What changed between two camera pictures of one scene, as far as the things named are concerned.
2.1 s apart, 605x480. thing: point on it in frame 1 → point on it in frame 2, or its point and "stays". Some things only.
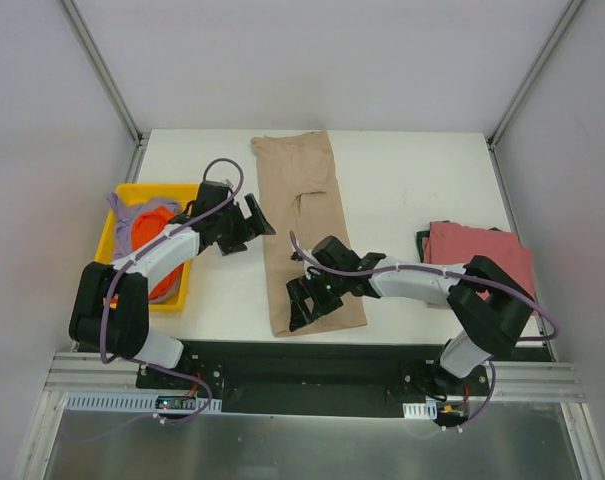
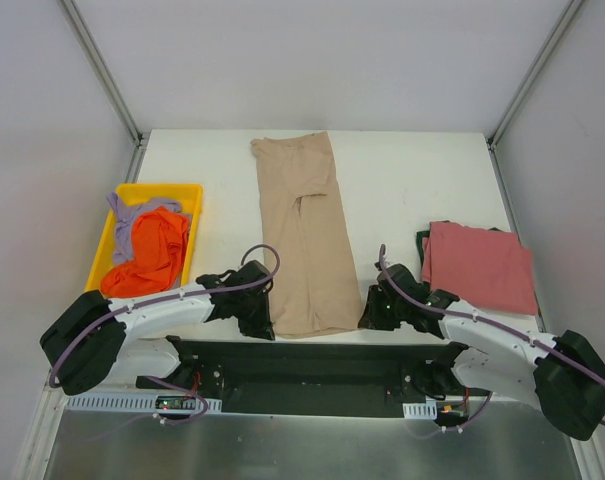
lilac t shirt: x=124 y=210 stays
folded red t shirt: x=453 y=243 stays
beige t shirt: x=301 y=205 stays
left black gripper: x=243 y=228 → x=255 y=317
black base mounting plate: x=312 y=377 stays
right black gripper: x=313 y=298 → x=375 y=310
